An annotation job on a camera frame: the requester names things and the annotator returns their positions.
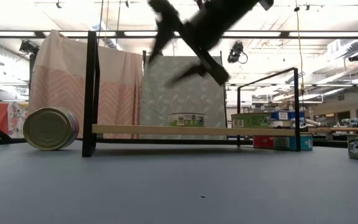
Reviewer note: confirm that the Wild Planet can gold lid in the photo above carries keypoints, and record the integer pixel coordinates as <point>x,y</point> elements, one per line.
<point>50,129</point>

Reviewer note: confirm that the black aluminium table frame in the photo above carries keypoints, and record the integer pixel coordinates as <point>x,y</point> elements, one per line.
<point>166,141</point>

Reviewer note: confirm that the white floral cloth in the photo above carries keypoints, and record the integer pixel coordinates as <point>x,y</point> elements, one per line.
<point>15,118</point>

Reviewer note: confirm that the grey-green leaf print cloth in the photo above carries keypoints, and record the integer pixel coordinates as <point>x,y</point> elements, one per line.
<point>166,102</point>

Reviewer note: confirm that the red label can silver lid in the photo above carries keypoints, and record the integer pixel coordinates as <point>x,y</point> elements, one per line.
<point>263,142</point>

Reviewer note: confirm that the pink chevron cloth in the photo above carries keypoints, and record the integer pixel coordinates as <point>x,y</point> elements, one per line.
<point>61,87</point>

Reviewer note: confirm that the long wooden workbench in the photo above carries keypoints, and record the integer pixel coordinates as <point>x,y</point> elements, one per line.
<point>337,130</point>

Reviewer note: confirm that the small black mounted device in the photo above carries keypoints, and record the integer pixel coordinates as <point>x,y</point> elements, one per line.
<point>235,52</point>
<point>28,46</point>

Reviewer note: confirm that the black ceiling dome device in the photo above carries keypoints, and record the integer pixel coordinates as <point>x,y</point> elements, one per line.
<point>355,57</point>

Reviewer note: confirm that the wooden shelf black metal frame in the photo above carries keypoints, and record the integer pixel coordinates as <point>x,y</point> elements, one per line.
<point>197,130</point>

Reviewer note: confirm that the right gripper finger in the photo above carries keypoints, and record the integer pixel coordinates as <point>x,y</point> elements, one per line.
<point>188,76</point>
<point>165,40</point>

